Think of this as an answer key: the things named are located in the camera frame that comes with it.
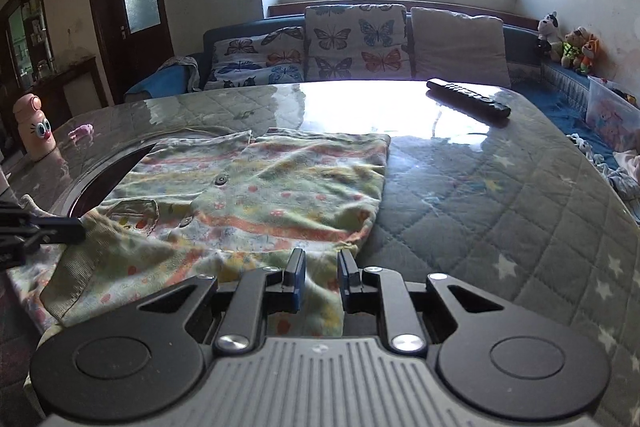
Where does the brown plush bear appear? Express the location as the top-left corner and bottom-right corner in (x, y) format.
(550, 27), (587, 68)

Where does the butterfly print pillow lying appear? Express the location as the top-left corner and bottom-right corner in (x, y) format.
(204, 27), (307, 90)

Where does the pile of light clothes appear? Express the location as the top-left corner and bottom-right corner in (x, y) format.
(567, 133), (640, 200)

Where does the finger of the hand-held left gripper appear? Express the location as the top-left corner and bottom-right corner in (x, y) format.
(0, 201), (87, 270)

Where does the black and white plush toy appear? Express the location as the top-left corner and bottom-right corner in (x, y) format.
(536, 11), (562, 54)

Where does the blue sofa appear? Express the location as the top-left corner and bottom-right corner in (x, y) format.
(124, 0), (640, 168)

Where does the floral striped child's shirt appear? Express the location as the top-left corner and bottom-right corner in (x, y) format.
(10, 129), (392, 340)

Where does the butterfly print cushion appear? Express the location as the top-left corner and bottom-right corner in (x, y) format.
(304, 4), (409, 82)

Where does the orange plush fox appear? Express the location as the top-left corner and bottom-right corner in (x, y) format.
(573, 34), (603, 76)

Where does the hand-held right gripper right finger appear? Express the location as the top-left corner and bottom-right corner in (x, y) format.
(338, 250), (506, 354)

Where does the dark wooden cabinet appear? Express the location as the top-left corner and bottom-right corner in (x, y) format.
(0, 0), (56, 158)

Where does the pink cartoon face bottle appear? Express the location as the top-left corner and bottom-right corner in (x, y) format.
(15, 93), (56, 158)

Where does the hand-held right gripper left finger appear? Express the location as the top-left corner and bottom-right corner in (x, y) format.
(136, 248), (307, 356)

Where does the dark low sideboard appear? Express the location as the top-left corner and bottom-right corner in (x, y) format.
(35, 56), (109, 128)

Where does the grey quilted star table cover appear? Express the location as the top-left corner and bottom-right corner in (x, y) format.
(0, 80), (640, 427)

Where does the clear plastic storage box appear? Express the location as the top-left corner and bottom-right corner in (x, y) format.
(585, 76), (640, 152)

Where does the plain grey cushion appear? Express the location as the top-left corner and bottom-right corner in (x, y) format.
(410, 7), (512, 88)

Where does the black remote control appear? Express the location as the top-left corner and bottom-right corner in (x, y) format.
(426, 78), (512, 120)

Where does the grey cloth on sofa arm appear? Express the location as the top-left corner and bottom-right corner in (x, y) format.
(157, 55), (201, 92)

